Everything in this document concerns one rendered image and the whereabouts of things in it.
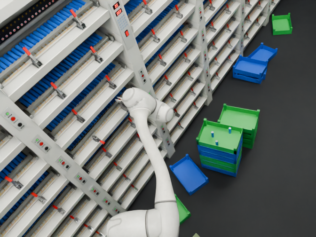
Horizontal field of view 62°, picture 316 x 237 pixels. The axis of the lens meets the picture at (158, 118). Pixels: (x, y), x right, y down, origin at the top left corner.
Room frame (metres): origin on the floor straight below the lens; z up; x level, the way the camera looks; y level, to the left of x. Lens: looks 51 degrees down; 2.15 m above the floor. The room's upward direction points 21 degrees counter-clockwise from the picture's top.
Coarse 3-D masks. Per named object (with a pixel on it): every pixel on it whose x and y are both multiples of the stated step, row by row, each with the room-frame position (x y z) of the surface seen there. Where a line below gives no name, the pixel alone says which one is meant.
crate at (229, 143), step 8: (208, 128) 1.13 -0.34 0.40; (216, 128) 1.10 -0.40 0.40; (224, 128) 1.07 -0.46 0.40; (232, 128) 1.03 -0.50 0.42; (240, 128) 0.98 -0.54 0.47; (200, 136) 1.08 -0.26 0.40; (208, 136) 1.06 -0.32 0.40; (216, 136) 1.03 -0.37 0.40; (224, 136) 1.01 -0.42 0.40; (232, 136) 0.98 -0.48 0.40; (240, 136) 0.93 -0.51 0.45; (200, 144) 1.01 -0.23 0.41; (208, 144) 0.97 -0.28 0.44; (224, 144) 0.94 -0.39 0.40; (232, 144) 0.92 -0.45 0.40; (232, 152) 0.85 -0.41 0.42
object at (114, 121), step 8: (112, 112) 1.14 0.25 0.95; (120, 112) 1.13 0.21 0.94; (104, 120) 1.10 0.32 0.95; (112, 120) 1.09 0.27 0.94; (120, 120) 1.09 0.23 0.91; (104, 128) 1.05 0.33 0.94; (112, 128) 1.04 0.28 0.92; (104, 136) 1.00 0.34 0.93; (88, 144) 0.98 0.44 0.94; (96, 144) 0.96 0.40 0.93; (80, 152) 0.94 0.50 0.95; (88, 152) 0.93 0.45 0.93; (80, 160) 0.89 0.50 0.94
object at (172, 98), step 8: (192, 64) 1.69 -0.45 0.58; (200, 64) 1.66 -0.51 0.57; (192, 72) 1.63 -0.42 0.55; (200, 72) 1.62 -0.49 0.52; (184, 80) 1.57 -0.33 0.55; (192, 80) 1.55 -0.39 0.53; (176, 88) 1.52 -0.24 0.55; (184, 88) 1.50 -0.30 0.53; (168, 96) 1.44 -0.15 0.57; (176, 96) 1.44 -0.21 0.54; (168, 104) 1.39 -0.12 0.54; (176, 104) 1.40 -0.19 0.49
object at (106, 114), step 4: (128, 88) 1.27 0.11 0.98; (120, 96) 1.22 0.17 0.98; (116, 104) 1.17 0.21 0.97; (112, 108) 1.15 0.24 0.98; (108, 112) 1.13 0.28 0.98; (104, 116) 1.11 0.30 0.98; (100, 120) 1.09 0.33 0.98; (96, 124) 1.07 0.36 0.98; (100, 124) 1.08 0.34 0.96; (92, 128) 1.05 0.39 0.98; (96, 128) 1.06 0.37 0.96; (100, 128) 1.05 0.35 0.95; (88, 132) 1.04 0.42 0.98; (92, 132) 1.03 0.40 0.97; (88, 136) 1.01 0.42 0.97; (84, 140) 0.99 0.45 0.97; (80, 144) 0.97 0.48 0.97; (76, 148) 0.96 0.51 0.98; (72, 152) 0.94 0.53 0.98; (76, 152) 0.94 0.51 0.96
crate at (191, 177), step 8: (184, 160) 1.15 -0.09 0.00; (192, 160) 1.10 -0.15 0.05; (176, 168) 1.11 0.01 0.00; (184, 168) 1.08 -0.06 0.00; (192, 168) 1.05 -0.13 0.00; (176, 176) 1.01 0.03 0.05; (184, 176) 1.01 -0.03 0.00; (192, 176) 0.98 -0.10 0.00; (200, 176) 0.95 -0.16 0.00; (184, 184) 0.94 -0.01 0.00; (192, 184) 0.91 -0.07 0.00; (200, 184) 0.88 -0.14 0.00; (192, 192) 0.83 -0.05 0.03
